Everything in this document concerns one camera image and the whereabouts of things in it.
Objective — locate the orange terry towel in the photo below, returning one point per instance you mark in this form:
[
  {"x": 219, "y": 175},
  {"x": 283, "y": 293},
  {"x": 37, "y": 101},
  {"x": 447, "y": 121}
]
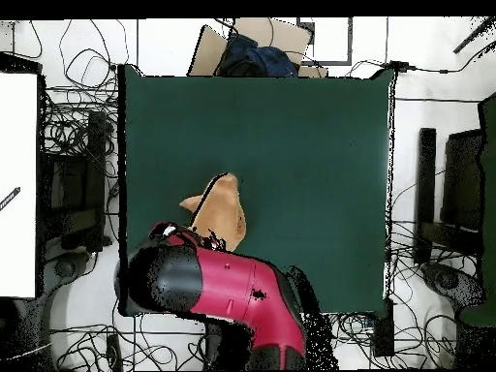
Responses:
[{"x": 224, "y": 213}]

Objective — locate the dark green table cloth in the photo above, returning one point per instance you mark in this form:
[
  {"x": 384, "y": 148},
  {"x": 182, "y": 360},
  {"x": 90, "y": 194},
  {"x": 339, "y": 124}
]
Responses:
[{"x": 310, "y": 174}]

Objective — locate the black stand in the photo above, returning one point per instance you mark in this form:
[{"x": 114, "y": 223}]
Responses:
[
  {"x": 426, "y": 174},
  {"x": 95, "y": 155}
]

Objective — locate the black power strip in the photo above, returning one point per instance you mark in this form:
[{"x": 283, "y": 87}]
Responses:
[{"x": 114, "y": 352}]

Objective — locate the black box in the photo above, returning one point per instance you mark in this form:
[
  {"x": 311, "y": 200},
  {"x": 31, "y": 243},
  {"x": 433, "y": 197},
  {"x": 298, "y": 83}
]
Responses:
[{"x": 383, "y": 337}]

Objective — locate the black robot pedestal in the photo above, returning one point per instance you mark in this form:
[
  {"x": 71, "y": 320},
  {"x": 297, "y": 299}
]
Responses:
[{"x": 217, "y": 348}]

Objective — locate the black tripod leg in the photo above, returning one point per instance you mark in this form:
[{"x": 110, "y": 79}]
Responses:
[{"x": 472, "y": 37}]

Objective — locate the white panel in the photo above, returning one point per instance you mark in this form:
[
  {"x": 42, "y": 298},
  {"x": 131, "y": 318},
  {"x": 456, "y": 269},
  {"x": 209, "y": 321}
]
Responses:
[{"x": 17, "y": 155}]

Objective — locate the dark blue jeans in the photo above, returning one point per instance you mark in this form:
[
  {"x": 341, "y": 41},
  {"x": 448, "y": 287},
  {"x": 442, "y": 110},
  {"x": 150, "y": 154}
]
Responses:
[{"x": 267, "y": 58}]

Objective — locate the black square frame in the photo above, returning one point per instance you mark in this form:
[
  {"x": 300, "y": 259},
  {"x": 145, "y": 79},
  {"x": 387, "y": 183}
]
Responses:
[{"x": 329, "y": 62}]

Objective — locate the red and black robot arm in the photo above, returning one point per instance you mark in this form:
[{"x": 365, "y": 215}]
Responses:
[{"x": 240, "y": 294}]

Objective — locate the black marker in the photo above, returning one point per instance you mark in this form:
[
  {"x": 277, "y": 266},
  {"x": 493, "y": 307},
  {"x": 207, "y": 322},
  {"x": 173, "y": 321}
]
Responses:
[{"x": 11, "y": 197}]

